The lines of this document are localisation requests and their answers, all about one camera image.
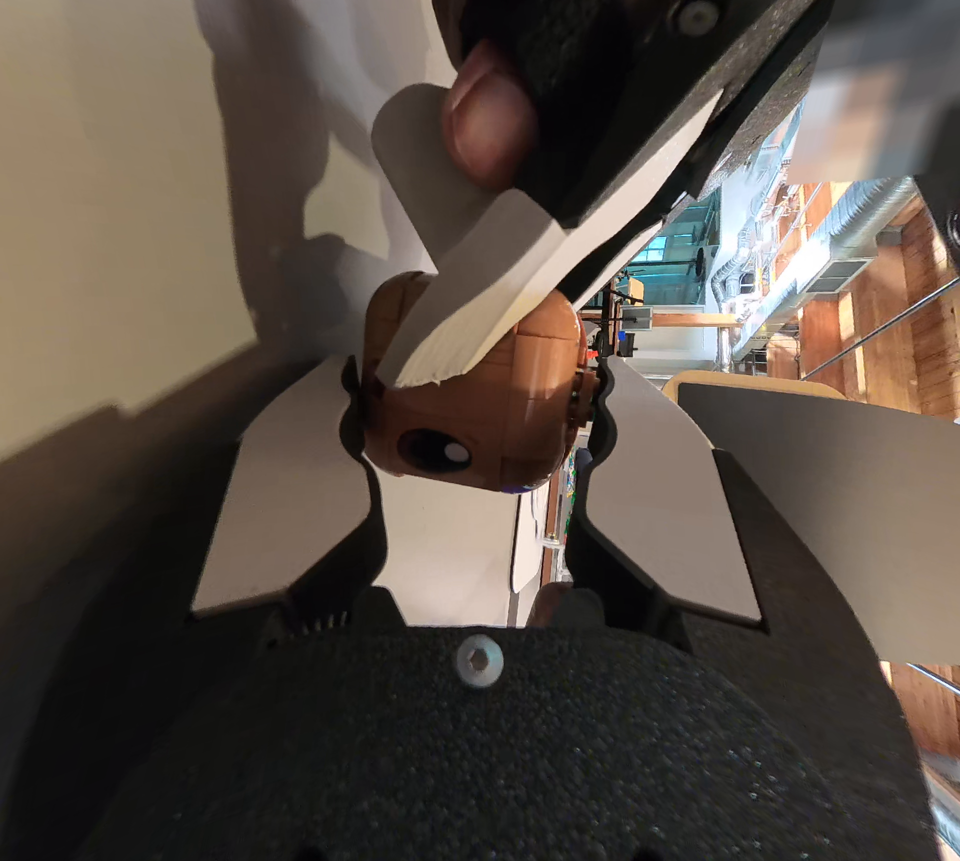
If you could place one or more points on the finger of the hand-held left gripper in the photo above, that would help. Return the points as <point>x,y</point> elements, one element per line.
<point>637,178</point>
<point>487,261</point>

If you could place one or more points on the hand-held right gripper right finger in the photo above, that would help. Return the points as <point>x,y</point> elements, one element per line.
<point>660,516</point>

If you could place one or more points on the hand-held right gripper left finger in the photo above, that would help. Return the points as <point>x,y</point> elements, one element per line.
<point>292,501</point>

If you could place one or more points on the brown lego head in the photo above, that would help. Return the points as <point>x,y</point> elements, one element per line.
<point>487,411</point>

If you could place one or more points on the person's left hand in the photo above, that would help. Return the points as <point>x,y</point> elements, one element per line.
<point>487,126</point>

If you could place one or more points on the person's right hand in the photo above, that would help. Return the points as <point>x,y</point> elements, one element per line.
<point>551,602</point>

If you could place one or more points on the long silver air duct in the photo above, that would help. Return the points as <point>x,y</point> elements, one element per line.
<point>757,306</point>

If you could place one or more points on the grey duct vent box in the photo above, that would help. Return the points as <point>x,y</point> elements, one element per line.
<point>836,276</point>

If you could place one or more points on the large silver air duct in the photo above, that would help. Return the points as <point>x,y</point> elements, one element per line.
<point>870,216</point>

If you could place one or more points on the black ceiling rail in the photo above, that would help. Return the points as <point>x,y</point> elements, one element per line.
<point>885,327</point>

